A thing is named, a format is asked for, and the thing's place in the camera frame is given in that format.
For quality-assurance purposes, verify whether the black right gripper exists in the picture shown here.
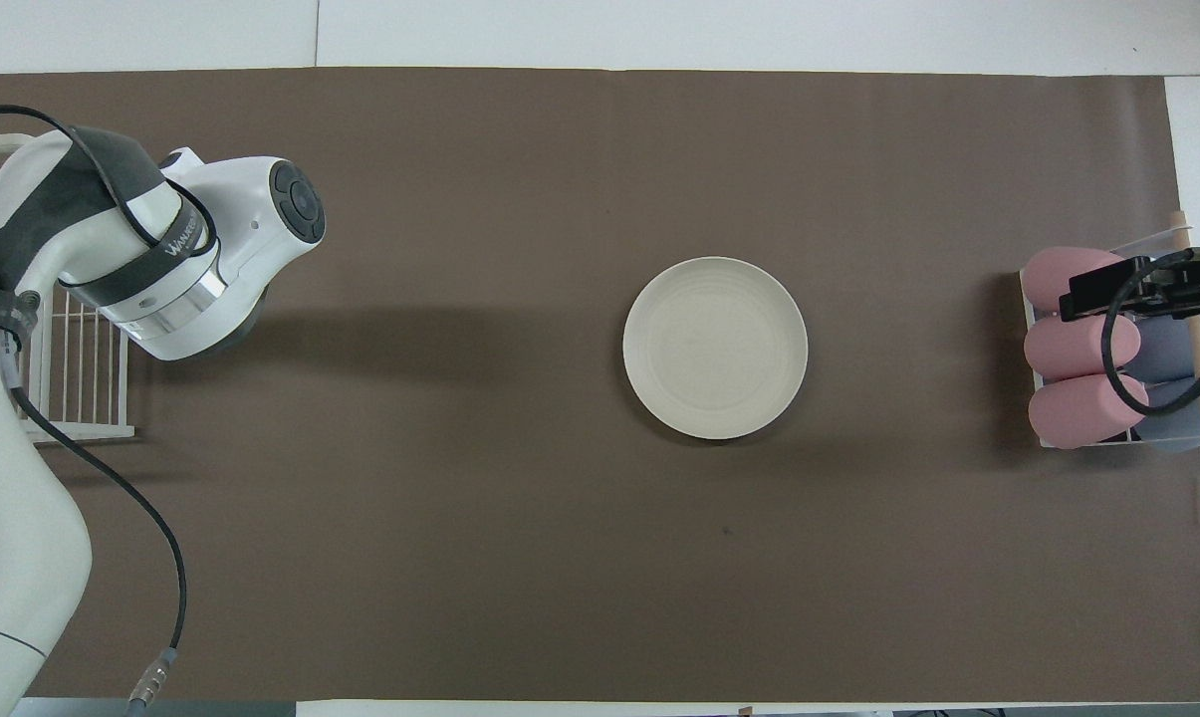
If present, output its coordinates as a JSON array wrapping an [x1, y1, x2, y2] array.
[[1058, 247, 1200, 322]]

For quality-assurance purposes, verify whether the cream round plate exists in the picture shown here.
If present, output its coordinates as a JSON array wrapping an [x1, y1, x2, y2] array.
[[622, 257, 810, 441]]

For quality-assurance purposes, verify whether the pink plastic cup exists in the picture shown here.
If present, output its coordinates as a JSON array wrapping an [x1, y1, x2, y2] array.
[[1028, 373, 1150, 449], [1021, 247, 1130, 315], [1024, 312, 1143, 381]]

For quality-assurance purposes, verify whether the blue plastic cup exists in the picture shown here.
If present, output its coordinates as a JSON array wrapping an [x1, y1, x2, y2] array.
[[1132, 378, 1200, 454], [1137, 317, 1200, 384]]

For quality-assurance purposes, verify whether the brown table mat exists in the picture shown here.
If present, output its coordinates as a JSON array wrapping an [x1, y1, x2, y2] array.
[[0, 68, 1200, 703]]

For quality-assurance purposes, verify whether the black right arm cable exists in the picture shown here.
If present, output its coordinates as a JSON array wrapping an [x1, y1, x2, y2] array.
[[1102, 249, 1200, 417]]

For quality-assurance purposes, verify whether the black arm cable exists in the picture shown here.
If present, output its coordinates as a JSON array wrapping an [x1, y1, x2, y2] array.
[[0, 105, 220, 710], [1102, 249, 1200, 417]]

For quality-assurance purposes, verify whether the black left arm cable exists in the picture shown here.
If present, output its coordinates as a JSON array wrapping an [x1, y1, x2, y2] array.
[[0, 105, 220, 710]]

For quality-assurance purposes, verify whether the white wire rack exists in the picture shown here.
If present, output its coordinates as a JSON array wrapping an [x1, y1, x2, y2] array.
[[0, 133, 137, 444]]

